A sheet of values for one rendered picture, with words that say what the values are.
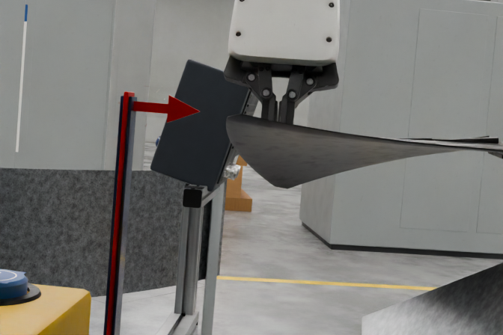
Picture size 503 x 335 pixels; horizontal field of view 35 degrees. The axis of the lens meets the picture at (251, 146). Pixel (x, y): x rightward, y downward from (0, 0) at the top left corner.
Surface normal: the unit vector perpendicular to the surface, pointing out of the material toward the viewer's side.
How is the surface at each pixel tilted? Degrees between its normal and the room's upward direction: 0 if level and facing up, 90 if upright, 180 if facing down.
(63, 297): 0
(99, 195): 90
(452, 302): 55
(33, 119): 90
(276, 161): 158
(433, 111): 90
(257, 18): 73
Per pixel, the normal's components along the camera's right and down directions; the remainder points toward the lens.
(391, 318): -0.66, -0.60
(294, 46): -0.04, -0.27
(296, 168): 0.05, 0.94
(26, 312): 0.08, -1.00
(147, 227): 0.73, 0.10
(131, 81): 0.13, 0.07
